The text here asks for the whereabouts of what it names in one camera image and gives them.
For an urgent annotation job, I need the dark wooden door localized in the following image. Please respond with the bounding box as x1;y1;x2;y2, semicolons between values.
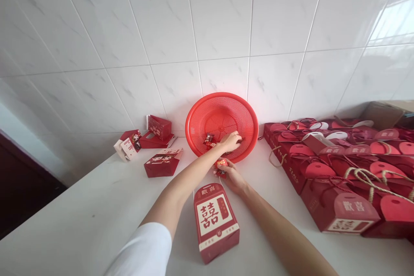
0;128;68;235

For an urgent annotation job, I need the pile of red handled boxes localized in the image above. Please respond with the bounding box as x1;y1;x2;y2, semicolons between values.
262;116;414;246

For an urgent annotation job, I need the red plastic mesh basket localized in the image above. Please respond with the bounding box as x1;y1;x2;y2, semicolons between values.
185;92;259;165

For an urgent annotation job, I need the red cartoon print box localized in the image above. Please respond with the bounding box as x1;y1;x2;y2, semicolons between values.
143;147;184;178

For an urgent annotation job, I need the brown cardboard carton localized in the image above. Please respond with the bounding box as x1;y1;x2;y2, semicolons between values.
361;100;414;132

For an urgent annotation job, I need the red panda print box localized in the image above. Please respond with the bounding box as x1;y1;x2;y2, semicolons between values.
113;129;143;163

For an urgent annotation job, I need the person's right hand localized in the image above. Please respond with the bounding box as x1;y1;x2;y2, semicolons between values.
214;161;250;196

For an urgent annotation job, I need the person's left hand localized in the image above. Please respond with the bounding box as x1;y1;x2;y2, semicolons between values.
210;131;243;157

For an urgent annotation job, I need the open small red box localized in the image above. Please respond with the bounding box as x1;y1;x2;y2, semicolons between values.
144;114;173;141

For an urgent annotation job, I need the tall red gift box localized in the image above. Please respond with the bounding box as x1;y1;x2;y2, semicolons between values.
193;182;241;265

